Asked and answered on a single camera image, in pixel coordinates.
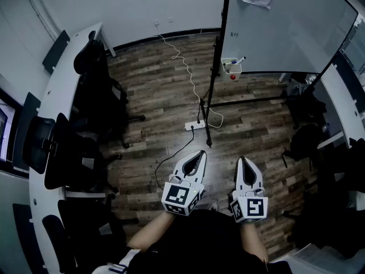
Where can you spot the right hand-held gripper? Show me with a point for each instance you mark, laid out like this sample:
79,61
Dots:
253,207

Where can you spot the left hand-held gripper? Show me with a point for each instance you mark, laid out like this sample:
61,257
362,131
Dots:
178,195

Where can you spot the black-capped whiteboard marker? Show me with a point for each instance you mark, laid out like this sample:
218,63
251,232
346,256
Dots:
238,60

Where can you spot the person's right forearm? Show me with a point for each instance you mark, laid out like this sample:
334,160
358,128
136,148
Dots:
253,241

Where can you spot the person's left forearm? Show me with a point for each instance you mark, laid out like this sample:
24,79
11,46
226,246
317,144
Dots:
151,231

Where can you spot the white marker holder box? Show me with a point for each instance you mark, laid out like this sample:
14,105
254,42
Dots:
231,70

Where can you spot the blue-capped marker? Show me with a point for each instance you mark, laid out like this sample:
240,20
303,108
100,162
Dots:
233,62

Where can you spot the large whiteboard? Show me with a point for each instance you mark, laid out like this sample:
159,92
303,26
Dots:
285,36

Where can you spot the white power strip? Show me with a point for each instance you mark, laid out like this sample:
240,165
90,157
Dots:
194,125

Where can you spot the black backpack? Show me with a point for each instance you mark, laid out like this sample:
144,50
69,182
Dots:
305,144

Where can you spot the person's black shirt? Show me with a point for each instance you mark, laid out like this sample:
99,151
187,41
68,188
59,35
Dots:
199,244

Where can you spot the black office chair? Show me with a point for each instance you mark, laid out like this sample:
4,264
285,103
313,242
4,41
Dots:
306,104
71,158
97,76
85,233

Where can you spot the white side desk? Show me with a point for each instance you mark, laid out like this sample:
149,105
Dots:
339,107

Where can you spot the white striped garment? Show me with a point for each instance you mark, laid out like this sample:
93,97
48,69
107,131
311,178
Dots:
119,264

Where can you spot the long white curved desk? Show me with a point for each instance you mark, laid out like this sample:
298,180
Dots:
57,96

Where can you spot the dark desk partition panel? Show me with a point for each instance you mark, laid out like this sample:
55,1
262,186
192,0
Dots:
25,130
55,51

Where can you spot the computer monitor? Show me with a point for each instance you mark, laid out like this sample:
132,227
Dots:
7,127

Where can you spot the black whiteboard stand frame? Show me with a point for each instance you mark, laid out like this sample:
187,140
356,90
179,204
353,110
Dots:
212,76

